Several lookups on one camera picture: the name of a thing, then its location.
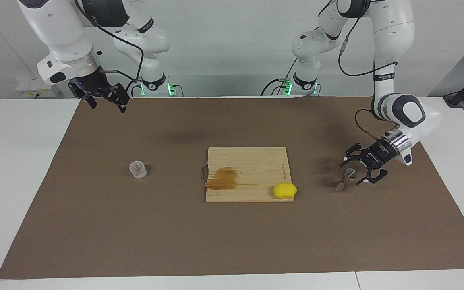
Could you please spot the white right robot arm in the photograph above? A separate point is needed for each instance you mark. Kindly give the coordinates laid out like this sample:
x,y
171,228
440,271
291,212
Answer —
x,y
63,32

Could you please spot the brown table mat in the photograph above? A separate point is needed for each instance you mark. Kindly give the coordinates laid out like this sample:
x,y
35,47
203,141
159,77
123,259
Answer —
x,y
232,241

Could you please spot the small clear glass cup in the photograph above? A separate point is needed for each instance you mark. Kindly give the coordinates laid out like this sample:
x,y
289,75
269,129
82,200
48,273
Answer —
x,y
138,169

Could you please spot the white wall socket strip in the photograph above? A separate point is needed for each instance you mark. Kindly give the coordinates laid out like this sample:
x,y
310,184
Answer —
x,y
30,90

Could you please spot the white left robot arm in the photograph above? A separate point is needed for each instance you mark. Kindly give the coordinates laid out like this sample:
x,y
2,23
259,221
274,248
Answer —
x,y
393,32

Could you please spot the steel double jigger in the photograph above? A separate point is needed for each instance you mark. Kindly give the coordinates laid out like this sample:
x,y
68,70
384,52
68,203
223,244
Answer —
x,y
340,186

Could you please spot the yellow lemon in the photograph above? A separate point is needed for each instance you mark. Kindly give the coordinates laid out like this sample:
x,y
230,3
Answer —
x,y
285,191

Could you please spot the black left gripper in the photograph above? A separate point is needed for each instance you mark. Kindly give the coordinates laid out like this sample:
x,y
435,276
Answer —
x,y
381,153

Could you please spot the bamboo cutting board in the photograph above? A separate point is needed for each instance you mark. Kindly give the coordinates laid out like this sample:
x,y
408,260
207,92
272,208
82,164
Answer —
x,y
252,177

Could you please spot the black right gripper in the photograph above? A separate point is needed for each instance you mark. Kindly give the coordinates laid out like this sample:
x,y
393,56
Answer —
x,y
91,86

